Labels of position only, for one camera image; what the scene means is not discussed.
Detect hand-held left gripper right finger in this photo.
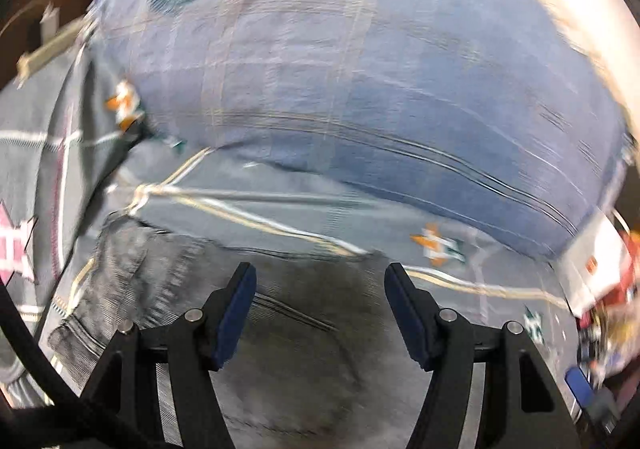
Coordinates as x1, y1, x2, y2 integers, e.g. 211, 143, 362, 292
384, 262, 581, 449

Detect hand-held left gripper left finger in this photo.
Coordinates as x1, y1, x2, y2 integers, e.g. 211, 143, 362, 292
80, 261, 258, 449

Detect grey denim pants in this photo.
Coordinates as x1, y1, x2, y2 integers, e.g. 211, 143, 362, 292
47, 214, 483, 449

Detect grey star print bedsheet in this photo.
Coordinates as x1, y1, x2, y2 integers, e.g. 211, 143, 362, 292
0, 36, 583, 412

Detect white paper bag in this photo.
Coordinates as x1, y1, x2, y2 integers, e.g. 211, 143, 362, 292
552, 209, 633, 317

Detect red plastic bag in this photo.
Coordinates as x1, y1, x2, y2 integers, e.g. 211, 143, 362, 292
617, 229, 640, 312

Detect blue plaid quilt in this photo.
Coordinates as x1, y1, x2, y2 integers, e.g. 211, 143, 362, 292
87, 0, 632, 261

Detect white power strip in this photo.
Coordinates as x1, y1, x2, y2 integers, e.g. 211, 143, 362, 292
16, 21, 97, 80

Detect white charger plug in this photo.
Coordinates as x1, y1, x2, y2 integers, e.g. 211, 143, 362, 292
39, 3, 62, 37

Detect black cable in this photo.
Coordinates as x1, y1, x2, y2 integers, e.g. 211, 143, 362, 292
0, 274, 168, 449

